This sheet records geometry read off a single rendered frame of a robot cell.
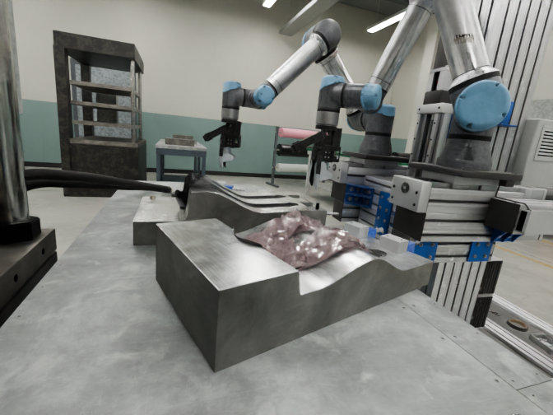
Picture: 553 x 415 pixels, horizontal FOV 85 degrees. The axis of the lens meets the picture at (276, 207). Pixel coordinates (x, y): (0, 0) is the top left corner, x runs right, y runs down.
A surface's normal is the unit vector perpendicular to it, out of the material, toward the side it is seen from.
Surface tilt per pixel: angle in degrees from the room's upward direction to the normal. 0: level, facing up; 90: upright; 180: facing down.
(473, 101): 97
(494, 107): 97
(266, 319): 90
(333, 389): 0
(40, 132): 90
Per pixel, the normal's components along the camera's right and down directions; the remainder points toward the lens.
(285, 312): 0.58, 0.25
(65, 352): 0.09, -0.97
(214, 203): 0.32, 0.25
